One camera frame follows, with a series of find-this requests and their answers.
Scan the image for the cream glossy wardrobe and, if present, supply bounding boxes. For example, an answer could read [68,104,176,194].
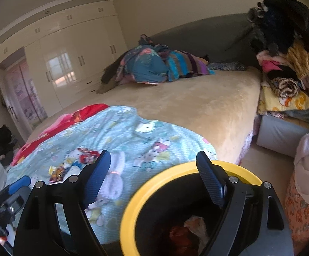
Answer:
[0,1,127,116]

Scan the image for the clothes pile on stool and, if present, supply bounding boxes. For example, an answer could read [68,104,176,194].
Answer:
[247,0,309,123]

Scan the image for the purple gold snack wrapper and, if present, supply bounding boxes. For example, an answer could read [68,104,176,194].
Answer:
[49,163,71,183]

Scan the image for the blue floral bundled quilt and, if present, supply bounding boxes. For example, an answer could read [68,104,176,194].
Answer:
[115,34,171,85]

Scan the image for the yellow white snack wrapper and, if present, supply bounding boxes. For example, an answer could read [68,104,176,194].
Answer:
[48,166,57,175]

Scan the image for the black bag on floor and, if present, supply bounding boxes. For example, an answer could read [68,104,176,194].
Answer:
[0,124,17,167]

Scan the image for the light blue cartoon quilt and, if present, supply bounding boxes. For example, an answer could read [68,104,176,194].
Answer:
[7,106,217,244]

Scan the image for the orange floral laundry basket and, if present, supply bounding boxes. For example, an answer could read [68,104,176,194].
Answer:
[284,173,309,255]

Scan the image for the pink curtained door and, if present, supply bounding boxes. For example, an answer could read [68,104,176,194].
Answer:
[5,57,47,133]

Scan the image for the red snack wrapper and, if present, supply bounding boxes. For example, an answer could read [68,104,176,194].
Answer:
[77,148,100,164]

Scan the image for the striped colourful blanket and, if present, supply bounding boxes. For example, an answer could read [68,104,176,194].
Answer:
[165,50,215,82]

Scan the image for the grey storage stool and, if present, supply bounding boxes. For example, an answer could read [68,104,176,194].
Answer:
[256,115,309,158]

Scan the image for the red pink blanket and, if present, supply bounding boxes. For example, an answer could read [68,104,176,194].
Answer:
[10,103,109,167]

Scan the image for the beige plush bed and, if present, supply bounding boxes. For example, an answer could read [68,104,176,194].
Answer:
[28,67,261,164]

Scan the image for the yellow rim black trash bin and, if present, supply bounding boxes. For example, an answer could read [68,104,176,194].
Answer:
[120,161,260,255]

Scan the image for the dark brown garment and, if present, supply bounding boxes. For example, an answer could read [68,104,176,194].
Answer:
[96,54,125,94]

